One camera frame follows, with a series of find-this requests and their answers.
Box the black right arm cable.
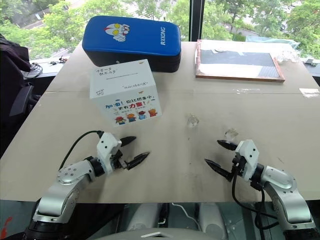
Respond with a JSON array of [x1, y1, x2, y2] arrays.
[[231, 159, 280, 240]]

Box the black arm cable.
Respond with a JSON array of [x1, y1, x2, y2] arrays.
[[231, 159, 280, 240], [58, 129, 105, 171]]

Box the small dark clips on ledge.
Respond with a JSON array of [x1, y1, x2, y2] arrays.
[[48, 56, 68, 66]]

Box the thin white cable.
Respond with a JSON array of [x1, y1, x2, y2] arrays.
[[171, 202, 201, 231]]

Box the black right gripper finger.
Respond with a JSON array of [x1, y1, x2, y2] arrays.
[[204, 158, 235, 183], [216, 139, 239, 152]]

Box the blue cartoon print case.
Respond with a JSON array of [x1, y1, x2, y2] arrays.
[[81, 15, 182, 73]]

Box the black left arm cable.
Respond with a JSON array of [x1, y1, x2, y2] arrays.
[[58, 129, 105, 171]]

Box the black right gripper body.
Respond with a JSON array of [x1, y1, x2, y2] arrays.
[[230, 149, 247, 179]]

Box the tangled cables on ledge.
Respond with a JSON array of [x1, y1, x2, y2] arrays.
[[24, 62, 43, 78]]

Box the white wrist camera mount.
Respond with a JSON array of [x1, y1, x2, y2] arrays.
[[234, 139, 261, 181], [96, 132, 123, 175]]

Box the black office chair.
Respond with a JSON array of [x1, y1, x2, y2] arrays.
[[0, 33, 42, 161]]

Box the wooden framed black board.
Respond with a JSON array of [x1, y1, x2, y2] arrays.
[[194, 39, 286, 84]]

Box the white printed cardboard box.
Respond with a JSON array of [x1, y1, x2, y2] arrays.
[[89, 59, 163, 128]]

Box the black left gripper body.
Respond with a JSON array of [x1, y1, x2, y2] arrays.
[[109, 141, 130, 173]]

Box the crumpled clear plastic wrap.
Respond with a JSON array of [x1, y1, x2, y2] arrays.
[[273, 43, 305, 65]]

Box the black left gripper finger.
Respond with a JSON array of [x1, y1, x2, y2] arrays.
[[119, 135, 137, 149], [126, 151, 151, 172]]

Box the black window frame post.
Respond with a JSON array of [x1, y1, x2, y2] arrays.
[[188, 0, 205, 42]]

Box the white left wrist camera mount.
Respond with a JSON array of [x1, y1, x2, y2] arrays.
[[96, 132, 123, 175]]

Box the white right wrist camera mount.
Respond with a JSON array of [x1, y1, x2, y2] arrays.
[[234, 139, 261, 181]]

